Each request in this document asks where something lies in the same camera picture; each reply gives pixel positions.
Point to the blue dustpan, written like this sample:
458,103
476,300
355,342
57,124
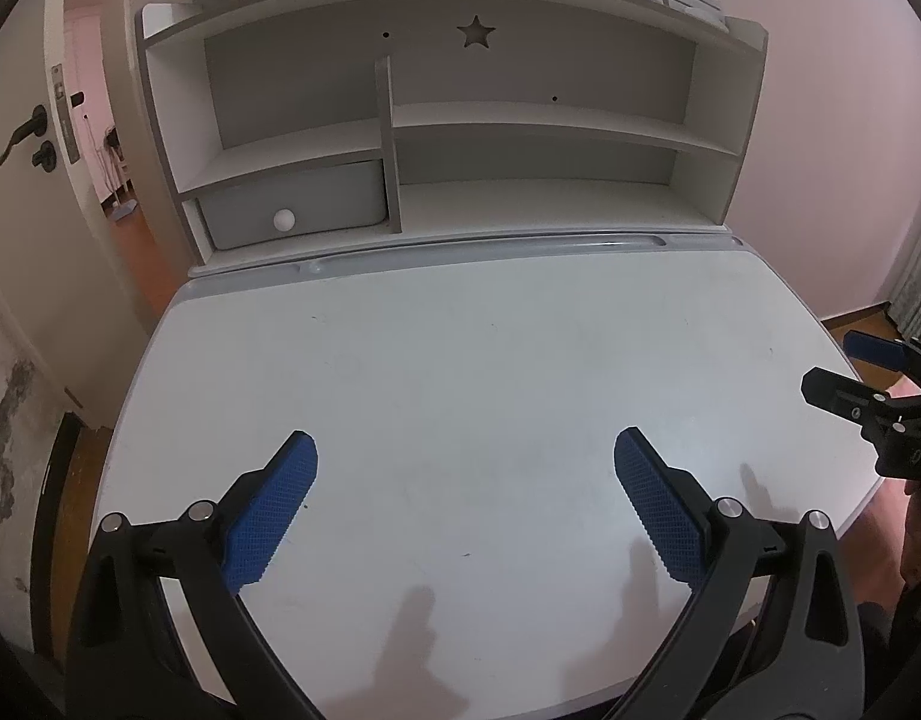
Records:
125,211

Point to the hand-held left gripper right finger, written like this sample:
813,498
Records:
659,517

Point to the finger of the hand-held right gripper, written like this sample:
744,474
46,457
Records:
835,388
873,347

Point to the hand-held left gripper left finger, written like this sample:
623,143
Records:
273,517

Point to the white desk hutch shelf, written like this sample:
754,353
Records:
535,157

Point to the grey drawer white knob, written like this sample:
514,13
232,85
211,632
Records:
310,195

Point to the white door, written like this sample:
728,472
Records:
25,240

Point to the white desk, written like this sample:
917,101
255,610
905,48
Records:
468,360

